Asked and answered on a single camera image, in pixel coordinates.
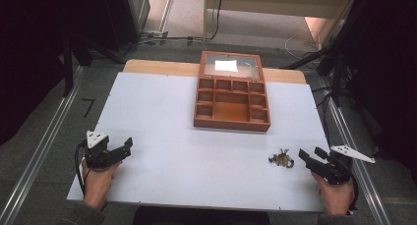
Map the black metal stand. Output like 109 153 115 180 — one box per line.
323 44 348 108

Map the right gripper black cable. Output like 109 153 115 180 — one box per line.
346 171 361 214

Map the person's right hand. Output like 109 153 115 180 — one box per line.
311 171 356 217

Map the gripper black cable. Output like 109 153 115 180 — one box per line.
74 140 89 197
346 171 361 214

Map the person's dark lap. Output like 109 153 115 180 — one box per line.
132 205 271 225

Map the black floor cable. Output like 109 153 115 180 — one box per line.
310 85 333 144

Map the pile of small jewelry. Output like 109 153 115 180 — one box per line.
268 147 295 170

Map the white table board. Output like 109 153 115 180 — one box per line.
66 71 330 213

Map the beige cabinet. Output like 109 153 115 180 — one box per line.
202 0 360 42

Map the white floor cable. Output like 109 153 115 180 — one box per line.
283 33 322 61

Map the wooden jewelry box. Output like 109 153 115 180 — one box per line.
193 50 272 133

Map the black hanging cable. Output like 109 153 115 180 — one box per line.
208 0 226 41

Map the black curtain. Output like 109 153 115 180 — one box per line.
0 0 139 147
340 0 417 187

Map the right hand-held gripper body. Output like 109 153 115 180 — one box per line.
322 143 377 187

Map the metal floor rail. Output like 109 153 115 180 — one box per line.
318 77 392 225
0 66 87 225

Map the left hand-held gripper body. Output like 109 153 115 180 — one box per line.
84 130 115 171

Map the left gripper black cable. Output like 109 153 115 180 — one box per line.
74 140 89 197

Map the person's left hand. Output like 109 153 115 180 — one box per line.
81 158 122 210

